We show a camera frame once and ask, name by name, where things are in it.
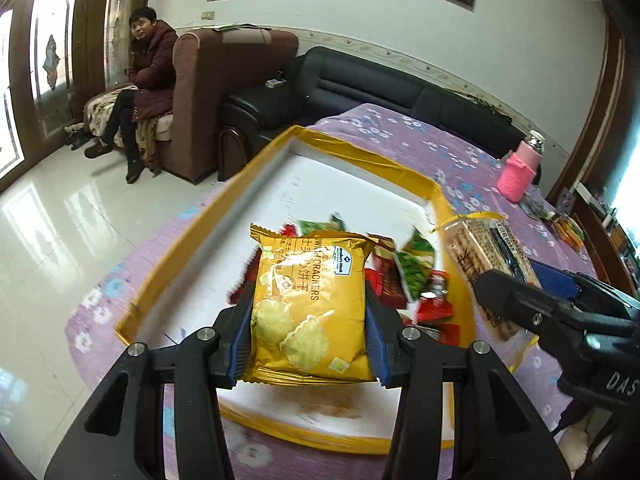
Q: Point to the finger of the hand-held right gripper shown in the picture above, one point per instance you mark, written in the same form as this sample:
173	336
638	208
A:
515	300
552	280

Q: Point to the pink knit-sleeved bottle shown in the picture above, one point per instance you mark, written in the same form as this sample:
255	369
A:
517	175

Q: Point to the black leather sofa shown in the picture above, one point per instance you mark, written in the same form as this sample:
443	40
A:
360	80

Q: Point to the grey box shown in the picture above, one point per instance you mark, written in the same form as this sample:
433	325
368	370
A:
565	201

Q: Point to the wooden cabinet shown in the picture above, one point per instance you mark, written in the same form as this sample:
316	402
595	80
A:
600	240

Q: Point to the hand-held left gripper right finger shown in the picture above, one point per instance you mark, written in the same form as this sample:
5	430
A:
377	340

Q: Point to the patterned blanket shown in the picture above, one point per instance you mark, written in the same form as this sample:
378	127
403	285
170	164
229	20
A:
100	110

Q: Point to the person's right hand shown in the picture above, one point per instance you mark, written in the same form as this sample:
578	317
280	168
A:
582	442

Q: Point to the yellow cracker packet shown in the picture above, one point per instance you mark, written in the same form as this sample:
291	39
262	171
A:
305	300

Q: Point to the pile of snack packets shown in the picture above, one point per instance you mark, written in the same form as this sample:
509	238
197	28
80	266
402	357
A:
395	270

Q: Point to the brown armchair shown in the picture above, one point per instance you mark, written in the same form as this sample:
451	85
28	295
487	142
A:
200	110

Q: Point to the clear-wrapped biscuit packet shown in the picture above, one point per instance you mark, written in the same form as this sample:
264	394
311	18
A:
475	250

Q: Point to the yellow-edged white tray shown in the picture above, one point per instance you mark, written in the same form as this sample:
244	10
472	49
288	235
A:
320	180

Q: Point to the television screen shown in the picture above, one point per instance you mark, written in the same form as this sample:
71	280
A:
631	220

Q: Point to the dark shoes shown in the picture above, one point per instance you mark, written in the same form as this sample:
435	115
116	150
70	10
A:
76	137

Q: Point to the stack of papers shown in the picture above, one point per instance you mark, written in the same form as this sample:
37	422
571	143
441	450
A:
235	28

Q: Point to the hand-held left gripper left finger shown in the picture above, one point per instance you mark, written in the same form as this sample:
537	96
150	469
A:
240	340

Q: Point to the wooden glass door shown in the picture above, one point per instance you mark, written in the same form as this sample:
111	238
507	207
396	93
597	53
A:
85	60

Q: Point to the orange snack packet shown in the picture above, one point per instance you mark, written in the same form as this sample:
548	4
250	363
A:
569	232

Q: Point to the wooden wall frame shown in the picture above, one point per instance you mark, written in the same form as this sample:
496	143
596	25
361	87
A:
600	110

